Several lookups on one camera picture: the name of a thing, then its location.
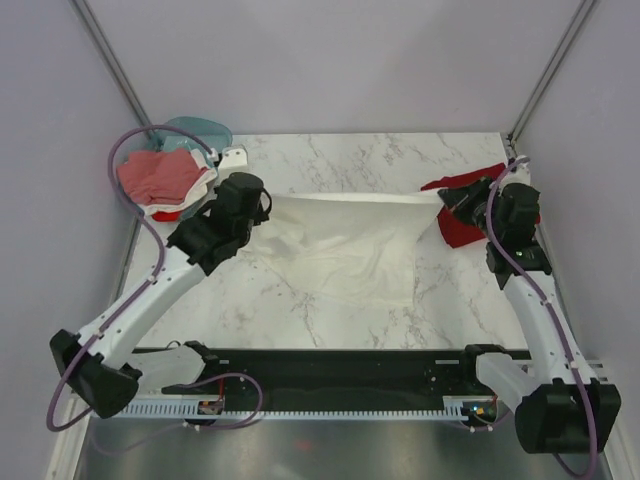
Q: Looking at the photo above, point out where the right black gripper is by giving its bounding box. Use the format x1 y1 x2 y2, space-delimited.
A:
440 175 506 241

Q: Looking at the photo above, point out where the white t shirt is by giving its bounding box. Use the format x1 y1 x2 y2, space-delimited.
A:
245 192 443 307

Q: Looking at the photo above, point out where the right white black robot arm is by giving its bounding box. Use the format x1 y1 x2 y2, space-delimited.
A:
438 177 621 454

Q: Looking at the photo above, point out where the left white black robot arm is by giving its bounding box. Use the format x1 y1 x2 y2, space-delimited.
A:
49 172 271 419

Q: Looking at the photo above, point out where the folded red t shirt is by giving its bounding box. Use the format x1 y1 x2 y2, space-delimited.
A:
421 164 540 250

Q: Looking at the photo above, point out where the teal plastic basket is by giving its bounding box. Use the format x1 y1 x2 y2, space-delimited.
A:
115 116 232 219

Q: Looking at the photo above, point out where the white shirt red trim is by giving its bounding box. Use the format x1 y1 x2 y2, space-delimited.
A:
138 149 218 222

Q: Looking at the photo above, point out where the pink t shirt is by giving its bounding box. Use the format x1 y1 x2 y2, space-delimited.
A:
116 149 208 206

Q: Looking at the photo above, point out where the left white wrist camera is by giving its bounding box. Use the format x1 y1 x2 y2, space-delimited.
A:
217 146 249 176

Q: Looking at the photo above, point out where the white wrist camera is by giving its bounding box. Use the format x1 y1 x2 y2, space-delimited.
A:
217 146 249 176
502 155 531 186

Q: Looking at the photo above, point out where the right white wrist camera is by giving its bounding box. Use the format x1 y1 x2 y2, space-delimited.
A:
502 155 531 186

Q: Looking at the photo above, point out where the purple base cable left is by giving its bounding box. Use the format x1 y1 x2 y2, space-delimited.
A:
182 372 266 432

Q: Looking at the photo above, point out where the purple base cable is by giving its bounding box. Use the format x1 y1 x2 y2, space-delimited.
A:
182 372 266 432
462 394 519 434

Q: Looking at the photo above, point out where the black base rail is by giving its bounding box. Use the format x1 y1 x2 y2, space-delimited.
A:
172 347 531 414

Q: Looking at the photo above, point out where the white slotted cable duct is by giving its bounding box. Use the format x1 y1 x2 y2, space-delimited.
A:
114 395 468 421

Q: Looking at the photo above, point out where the right aluminium frame post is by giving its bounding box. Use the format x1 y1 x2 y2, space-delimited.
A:
502 0 600 151

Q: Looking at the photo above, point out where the aluminium frame post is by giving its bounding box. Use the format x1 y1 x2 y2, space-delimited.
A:
68 0 151 126
502 0 600 151

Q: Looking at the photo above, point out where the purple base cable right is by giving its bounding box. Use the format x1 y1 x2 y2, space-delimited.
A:
462 394 519 434

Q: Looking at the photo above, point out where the left aluminium frame post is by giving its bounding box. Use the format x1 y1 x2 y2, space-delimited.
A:
68 0 151 126

